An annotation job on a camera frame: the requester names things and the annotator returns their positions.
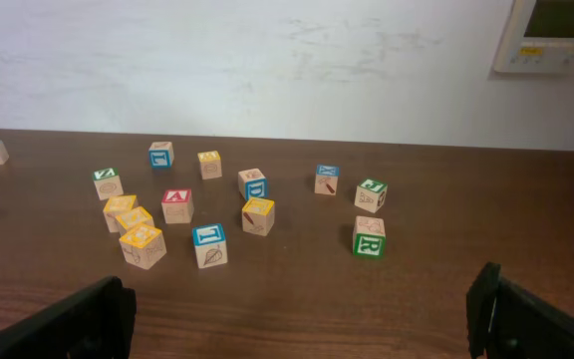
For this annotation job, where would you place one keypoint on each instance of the blue X wooden block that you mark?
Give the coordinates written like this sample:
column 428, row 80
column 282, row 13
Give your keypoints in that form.
column 326, row 179

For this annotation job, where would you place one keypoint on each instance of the red A wooden block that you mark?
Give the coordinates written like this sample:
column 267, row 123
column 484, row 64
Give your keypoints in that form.
column 177, row 206

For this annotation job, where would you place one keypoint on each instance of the yellow block cluster front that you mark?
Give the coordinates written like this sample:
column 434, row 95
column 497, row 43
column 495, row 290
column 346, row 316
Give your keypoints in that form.
column 143, row 246

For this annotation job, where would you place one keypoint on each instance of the yellow block cluster middle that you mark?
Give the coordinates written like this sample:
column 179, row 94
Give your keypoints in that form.
column 128, row 220

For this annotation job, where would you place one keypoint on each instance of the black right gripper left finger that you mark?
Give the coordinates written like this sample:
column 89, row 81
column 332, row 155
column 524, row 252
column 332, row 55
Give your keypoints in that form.
column 95, row 322

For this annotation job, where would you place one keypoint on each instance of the blue-sided wooden block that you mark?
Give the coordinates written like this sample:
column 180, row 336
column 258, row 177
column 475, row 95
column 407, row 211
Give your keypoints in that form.
column 160, row 155

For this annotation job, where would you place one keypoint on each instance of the blue I leaf block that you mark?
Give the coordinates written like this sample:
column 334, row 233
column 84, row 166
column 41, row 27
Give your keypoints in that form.
column 210, row 245

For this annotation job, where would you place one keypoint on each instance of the yellow top block far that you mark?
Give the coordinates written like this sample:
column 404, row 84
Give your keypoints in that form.
column 210, row 165

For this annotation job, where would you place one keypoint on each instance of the green R block right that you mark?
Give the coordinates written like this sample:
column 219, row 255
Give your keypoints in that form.
column 369, row 237

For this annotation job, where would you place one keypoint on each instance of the yellow block cluster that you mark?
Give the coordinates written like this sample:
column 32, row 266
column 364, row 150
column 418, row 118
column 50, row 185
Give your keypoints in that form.
column 117, row 205
column 143, row 246
column 128, row 220

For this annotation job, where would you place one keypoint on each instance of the green J wooden block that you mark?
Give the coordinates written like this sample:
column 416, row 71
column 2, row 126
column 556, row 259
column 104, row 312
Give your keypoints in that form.
column 370, row 195

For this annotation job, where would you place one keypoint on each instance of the blue D wooden block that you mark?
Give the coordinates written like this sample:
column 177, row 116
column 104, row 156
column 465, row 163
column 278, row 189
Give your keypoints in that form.
column 252, row 183

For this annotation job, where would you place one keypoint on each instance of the yellow block cluster back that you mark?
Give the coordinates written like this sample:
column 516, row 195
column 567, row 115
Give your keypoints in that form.
column 117, row 205

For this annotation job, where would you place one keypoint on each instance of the white wall thermostat panel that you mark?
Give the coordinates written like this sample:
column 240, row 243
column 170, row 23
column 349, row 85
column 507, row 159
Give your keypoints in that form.
column 538, row 39

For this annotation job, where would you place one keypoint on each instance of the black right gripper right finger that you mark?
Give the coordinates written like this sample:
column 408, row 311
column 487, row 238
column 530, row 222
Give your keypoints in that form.
column 506, row 321

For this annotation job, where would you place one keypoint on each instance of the yellow block with pencil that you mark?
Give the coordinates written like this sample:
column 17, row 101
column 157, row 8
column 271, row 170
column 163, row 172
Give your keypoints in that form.
column 258, row 216

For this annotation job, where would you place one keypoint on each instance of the green Z wooden block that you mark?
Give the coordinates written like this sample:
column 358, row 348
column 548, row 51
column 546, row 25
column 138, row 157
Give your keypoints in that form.
column 108, row 183

